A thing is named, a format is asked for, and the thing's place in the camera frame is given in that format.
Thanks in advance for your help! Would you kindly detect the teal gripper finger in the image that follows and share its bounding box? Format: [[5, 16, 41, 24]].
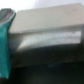
[[0, 9, 16, 79]]

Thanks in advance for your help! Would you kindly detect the black kcup holder drawer box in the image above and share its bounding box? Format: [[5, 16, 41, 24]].
[[8, 3, 84, 84]]

